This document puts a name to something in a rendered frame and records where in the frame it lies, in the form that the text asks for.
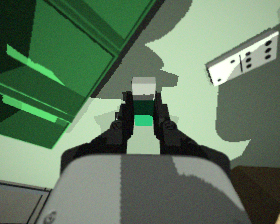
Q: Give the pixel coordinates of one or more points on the green rack of bins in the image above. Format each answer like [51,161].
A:
[51,63]

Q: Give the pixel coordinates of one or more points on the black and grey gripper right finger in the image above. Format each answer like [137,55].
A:
[176,142]

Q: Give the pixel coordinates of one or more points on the white domino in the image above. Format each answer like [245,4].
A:
[245,58]

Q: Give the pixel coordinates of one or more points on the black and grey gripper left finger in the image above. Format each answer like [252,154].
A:
[109,141]

